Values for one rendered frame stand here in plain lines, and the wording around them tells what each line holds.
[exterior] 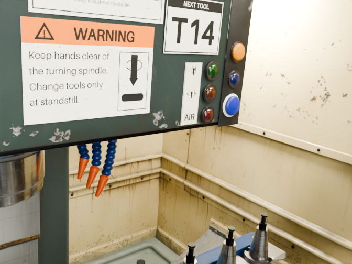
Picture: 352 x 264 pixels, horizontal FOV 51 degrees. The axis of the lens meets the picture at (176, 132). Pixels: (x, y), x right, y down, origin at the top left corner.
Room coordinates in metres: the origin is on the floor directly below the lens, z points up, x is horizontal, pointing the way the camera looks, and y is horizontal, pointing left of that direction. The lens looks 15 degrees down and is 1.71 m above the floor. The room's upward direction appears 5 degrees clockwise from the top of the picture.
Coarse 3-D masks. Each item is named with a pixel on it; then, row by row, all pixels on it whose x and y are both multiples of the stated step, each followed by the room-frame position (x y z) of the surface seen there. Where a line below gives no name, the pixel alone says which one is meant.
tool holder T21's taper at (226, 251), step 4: (224, 240) 0.69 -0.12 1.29; (224, 244) 0.68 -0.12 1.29; (224, 248) 0.68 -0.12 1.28; (228, 248) 0.67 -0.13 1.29; (232, 248) 0.67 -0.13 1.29; (220, 252) 0.69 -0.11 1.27; (224, 252) 0.67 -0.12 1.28; (228, 252) 0.67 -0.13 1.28; (232, 252) 0.67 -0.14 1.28; (220, 256) 0.68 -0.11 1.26; (224, 256) 0.67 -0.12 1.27; (228, 256) 0.67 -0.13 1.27; (232, 256) 0.67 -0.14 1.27; (220, 260) 0.68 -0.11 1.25; (224, 260) 0.67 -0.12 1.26; (228, 260) 0.67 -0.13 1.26; (232, 260) 0.67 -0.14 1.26
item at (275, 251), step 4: (268, 244) 0.82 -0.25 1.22; (268, 248) 0.80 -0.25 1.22; (272, 248) 0.80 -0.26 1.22; (276, 248) 0.80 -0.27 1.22; (272, 252) 0.78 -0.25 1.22; (276, 252) 0.78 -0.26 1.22; (280, 252) 0.78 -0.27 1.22; (284, 252) 0.79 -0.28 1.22; (272, 256) 0.77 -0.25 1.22; (276, 256) 0.77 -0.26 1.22; (280, 256) 0.77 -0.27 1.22; (284, 256) 0.77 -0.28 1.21; (276, 260) 0.76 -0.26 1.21
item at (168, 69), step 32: (0, 0) 0.35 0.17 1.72; (224, 0) 0.54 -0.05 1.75; (0, 32) 0.35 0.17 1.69; (160, 32) 0.47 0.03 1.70; (224, 32) 0.54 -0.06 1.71; (0, 64) 0.35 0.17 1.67; (160, 64) 0.47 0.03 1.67; (0, 96) 0.34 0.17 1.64; (160, 96) 0.47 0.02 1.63; (0, 128) 0.34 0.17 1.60; (32, 128) 0.36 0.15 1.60; (64, 128) 0.39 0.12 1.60; (96, 128) 0.41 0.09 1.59; (128, 128) 0.44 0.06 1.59; (160, 128) 0.47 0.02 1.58; (192, 128) 0.52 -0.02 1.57
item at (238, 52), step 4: (236, 44) 0.55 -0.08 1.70; (240, 44) 0.55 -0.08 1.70; (236, 48) 0.55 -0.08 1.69; (240, 48) 0.55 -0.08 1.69; (244, 48) 0.56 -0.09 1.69; (236, 52) 0.55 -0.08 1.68; (240, 52) 0.55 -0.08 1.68; (244, 52) 0.56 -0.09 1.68; (236, 56) 0.55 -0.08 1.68; (240, 56) 0.55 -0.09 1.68; (236, 60) 0.55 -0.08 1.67
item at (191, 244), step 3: (189, 243) 0.61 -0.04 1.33; (192, 243) 0.62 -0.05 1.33; (189, 246) 0.61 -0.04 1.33; (192, 246) 0.60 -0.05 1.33; (195, 246) 0.61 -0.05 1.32; (189, 249) 0.61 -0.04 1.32; (192, 249) 0.61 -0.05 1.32; (186, 252) 0.62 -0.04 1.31; (189, 252) 0.61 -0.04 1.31; (192, 252) 0.61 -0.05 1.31; (186, 255) 0.61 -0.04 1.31; (189, 255) 0.61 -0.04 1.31; (192, 255) 0.61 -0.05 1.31; (186, 258) 0.61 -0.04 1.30; (189, 258) 0.60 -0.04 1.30; (192, 258) 0.60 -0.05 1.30; (186, 261) 0.61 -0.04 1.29; (189, 261) 0.60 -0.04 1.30; (192, 261) 0.60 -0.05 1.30
